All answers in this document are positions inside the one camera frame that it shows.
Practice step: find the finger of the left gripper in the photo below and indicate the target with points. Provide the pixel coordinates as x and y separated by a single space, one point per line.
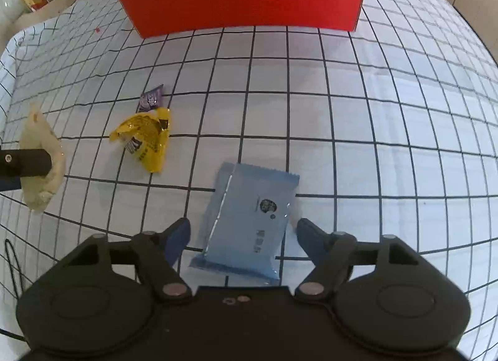
19 163

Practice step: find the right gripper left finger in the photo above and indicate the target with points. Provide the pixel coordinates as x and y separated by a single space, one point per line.
156 255

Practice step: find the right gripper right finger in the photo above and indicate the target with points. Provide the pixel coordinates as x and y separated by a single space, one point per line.
331 255

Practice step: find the light blue snack packet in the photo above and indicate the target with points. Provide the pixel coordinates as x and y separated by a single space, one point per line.
245 221

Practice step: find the yellow snack packet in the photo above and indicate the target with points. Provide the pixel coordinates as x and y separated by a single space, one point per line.
145 135

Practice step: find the white checkered tablecloth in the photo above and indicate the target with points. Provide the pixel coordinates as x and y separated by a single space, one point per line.
392 129

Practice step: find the small purple candy wrapper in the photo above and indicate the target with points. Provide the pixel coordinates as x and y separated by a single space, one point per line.
151 100

